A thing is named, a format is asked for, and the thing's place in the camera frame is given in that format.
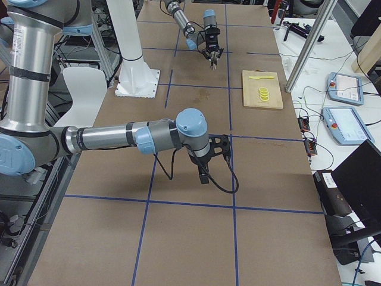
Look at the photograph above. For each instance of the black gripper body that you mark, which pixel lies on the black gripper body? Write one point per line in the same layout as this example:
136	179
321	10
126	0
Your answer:
199	161
211	39

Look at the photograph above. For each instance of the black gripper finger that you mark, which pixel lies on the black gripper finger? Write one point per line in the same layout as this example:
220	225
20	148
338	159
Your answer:
207	56
203	174
218	55

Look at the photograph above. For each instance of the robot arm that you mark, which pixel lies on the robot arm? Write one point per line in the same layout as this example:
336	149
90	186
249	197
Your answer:
203	39
28	142

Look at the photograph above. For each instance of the yellow plastic knife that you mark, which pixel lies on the yellow plastic knife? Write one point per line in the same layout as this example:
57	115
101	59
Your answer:
261	77

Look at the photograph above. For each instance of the bamboo cutting board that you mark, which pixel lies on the bamboo cutting board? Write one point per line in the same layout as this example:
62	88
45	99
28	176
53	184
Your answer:
251	94

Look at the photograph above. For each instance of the clear water bottle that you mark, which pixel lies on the clear water bottle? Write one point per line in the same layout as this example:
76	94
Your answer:
279	12

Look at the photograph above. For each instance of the white chair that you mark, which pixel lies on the white chair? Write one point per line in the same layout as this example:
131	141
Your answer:
87	87

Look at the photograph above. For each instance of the teach pendant far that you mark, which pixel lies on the teach pendant far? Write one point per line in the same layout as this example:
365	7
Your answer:
345	88

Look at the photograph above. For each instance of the teach pendant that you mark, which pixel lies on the teach pendant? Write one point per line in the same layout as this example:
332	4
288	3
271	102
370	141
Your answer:
345	88
346	125

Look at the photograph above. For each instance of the black box with label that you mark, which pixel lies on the black box with label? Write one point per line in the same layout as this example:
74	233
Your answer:
331	198

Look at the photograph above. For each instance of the teach pendant near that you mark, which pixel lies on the teach pendant near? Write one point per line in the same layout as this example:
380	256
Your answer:
346	125

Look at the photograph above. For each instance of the black monitor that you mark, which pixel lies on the black monitor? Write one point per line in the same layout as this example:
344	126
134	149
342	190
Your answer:
358	179

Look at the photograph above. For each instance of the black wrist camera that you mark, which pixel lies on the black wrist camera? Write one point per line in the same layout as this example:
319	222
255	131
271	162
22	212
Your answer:
220	145

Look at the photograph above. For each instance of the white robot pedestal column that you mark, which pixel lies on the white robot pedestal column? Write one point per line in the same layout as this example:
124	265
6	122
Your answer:
136	79

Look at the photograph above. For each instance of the black handle tool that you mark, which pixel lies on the black handle tool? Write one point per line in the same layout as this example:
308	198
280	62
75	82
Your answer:
296	28

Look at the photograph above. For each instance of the aluminium frame post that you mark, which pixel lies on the aluminium frame post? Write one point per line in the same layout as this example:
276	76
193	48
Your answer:
319	24

